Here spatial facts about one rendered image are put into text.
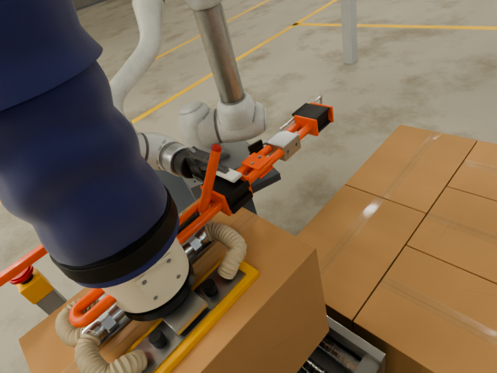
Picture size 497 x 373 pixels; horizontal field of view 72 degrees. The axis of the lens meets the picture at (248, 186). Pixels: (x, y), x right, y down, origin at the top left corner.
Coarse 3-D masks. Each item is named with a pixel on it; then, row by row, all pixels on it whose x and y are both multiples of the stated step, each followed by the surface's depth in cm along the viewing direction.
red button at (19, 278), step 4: (28, 268) 101; (32, 268) 102; (20, 272) 100; (24, 272) 100; (28, 272) 100; (32, 272) 101; (16, 276) 99; (20, 276) 99; (24, 276) 99; (28, 276) 100; (32, 276) 103; (12, 280) 99; (16, 280) 99; (20, 280) 99; (24, 280) 100; (28, 280) 102
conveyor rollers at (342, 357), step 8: (320, 344) 113; (328, 344) 112; (336, 344) 113; (328, 352) 111; (336, 352) 110; (344, 352) 110; (312, 360) 111; (336, 360) 110; (344, 360) 108; (352, 360) 107; (304, 368) 109; (312, 368) 108; (320, 368) 108; (344, 368) 108; (352, 368) 106
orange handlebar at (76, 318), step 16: (288, 128) 94; (304, 128) 92; (256, 160) 85; (272, 160) 85; (256, 176) 82; (192, 208) 77; (192, 224) 73; (32, 256) 78; (0, 272) 76; (16, 272) 76; (80, 304) 64; (96, 304) 63; (112, 304) 64; (80, 320) 61
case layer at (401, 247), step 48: (384, 144) 186; (432, 144) 177; (480, 144) 169; (384, 192) 159; (432, 192) 152; (480, 192) 146; (336, 240) 145; (384, 240) 139; (432, 240) 134; (480, 240) 129; (336, 288) 128; (384, 288) 123; (432, 288) 119; (480, 288) 116; (384, 336) 111; (432, 336) 108; (480, 336) 105
